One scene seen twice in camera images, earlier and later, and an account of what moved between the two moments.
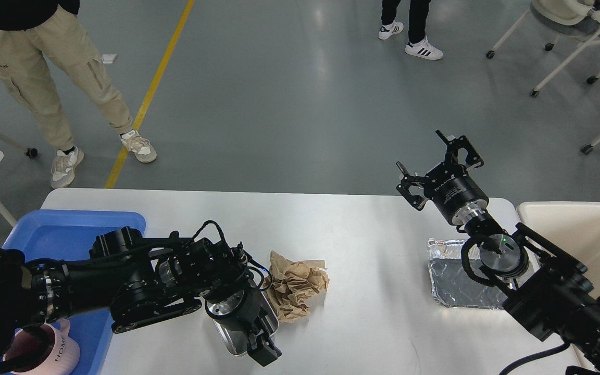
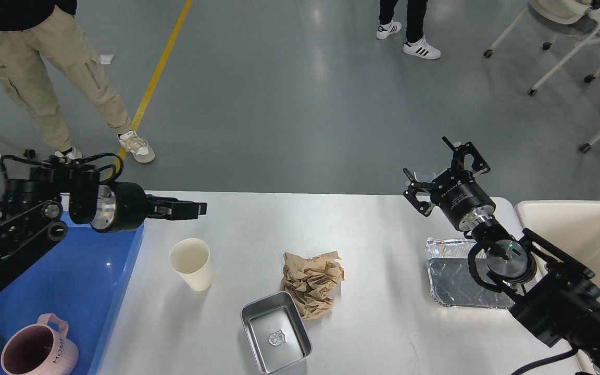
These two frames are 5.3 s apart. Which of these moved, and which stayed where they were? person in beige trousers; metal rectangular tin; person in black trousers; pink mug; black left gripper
Moved: black left gripper; metal rectangular tin
Stayed: person in black trousers; person in beige trousers; pink mug
